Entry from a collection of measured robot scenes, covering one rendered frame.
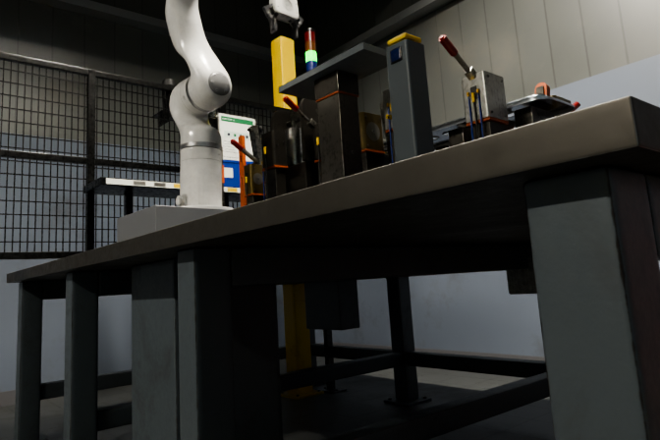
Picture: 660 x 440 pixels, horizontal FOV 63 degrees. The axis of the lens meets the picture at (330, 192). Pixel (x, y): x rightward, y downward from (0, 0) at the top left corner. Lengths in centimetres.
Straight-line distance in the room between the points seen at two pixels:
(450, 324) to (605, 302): 331
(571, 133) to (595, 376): 20
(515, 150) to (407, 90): 84
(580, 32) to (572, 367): 303
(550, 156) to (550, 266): 10
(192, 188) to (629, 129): 127
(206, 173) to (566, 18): 251
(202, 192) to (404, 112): 61
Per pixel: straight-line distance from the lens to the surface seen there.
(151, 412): 156
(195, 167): 157
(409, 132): 129
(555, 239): 52
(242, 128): 285
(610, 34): 339
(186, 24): 170
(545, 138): 48
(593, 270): 50
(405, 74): 133
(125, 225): 165
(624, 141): 45
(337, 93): 149
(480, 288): 362
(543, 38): 357
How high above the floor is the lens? 58
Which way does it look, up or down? 9 degrees up
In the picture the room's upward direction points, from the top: 4 degrees counter-clockwise
